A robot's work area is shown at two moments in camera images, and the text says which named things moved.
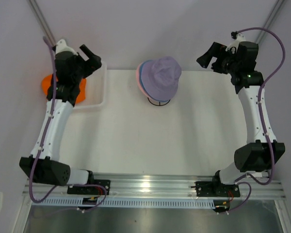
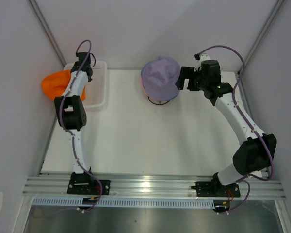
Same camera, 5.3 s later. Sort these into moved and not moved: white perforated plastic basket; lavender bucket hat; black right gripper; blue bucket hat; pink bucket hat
Moved: pink bucket hat; blue bucket hat; black right gripper
Not moved: lavender bucket hat; white perforated plastic basket
